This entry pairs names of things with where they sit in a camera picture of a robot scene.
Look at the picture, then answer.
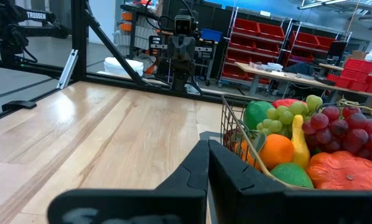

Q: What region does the white plastic bin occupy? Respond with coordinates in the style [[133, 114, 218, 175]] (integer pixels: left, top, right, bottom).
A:
[[103, 56, 145, 78]]

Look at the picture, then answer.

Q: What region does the ceiling light strip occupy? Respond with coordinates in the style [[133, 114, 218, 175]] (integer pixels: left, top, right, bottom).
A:
[[297, 0, 353, 11]]

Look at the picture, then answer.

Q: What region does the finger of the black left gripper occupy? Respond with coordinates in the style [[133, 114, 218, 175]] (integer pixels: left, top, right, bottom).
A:
[[167, 36, 182, 62], [181, 36, 197, 62]]

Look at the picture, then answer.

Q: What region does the large green lime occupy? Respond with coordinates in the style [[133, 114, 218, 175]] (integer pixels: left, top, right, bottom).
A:
[[243, 100, 276, 131]]

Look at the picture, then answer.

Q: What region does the red grape bunch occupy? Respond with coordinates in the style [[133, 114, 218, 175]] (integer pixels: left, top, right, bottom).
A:
[[301, 105, 372, 172]]

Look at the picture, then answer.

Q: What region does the orange-red mini pumpkin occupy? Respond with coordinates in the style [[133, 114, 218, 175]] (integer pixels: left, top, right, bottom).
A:
[[306, 151, 372, 191]]

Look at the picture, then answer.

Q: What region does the wooden workbench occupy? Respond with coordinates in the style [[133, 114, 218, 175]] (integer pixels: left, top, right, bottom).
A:
[[235, 61, 372, 102]]

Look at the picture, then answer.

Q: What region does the yellow banana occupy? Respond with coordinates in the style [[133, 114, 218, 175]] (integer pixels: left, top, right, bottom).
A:
[[290, 114, 312, 171]]

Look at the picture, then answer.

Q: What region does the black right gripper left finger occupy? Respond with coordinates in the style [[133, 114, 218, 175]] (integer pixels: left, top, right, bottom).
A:
[[47, 139, 210, 224]]

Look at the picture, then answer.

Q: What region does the silver frame bracket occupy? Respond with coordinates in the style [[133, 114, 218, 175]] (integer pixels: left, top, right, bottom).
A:
[[56, 49, 80, 90]]

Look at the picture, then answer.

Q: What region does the wire rack with red bins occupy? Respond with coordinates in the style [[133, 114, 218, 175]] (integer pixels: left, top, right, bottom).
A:
[[281, 21, 348, 68], [217, 6, 294, 87]]

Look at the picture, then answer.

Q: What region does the green grape bunch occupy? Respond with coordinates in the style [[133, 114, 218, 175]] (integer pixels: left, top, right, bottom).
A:
[[256, 94, 324, 139]]

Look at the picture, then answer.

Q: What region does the orange tangerine bunch with stems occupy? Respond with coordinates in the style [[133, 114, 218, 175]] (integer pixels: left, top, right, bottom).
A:
[[234, 133, 295, 172]]

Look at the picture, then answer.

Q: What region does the black monitor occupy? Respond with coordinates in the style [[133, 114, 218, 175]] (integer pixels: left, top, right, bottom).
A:
[[327, 40, 348, 67]]

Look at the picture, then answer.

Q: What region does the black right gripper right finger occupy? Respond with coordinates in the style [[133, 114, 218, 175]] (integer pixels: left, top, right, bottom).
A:
[[208, 139, 372, 224]]

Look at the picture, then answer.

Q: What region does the red storage bin stack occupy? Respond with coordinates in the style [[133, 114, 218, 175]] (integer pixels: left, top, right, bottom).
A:
[[325, 58, 372, 93]]

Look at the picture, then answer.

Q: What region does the cardboard box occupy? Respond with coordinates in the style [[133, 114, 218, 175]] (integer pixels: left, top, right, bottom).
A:
[[343, 50, 368, 62]]

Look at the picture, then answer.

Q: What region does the metal wire basket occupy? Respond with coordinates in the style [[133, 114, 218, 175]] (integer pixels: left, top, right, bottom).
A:
[[220, 93, 372, 191]]

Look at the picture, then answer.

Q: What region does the blue plastic bin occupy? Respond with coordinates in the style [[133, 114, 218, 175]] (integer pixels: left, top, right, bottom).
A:
[[200, 28, 223, 43]]

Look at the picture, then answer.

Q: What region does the black shelf with orange bins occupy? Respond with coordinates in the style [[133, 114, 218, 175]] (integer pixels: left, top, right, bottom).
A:
[[119, 0, 164, 74]]

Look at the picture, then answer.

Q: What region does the black aluminium table frame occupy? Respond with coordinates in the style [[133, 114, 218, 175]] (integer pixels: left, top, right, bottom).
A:
[[0, 0, 261, 125]]

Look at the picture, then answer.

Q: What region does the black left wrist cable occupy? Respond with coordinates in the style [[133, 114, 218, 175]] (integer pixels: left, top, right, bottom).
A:
[[144, 0, 195, 32]]

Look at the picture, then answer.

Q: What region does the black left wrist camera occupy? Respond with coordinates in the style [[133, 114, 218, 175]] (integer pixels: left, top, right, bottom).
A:
[[174, 14, 193, 37]]

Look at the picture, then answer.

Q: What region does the red and yellow mango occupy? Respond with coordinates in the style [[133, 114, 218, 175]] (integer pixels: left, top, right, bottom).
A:
[[272, 98, 308, 110]]

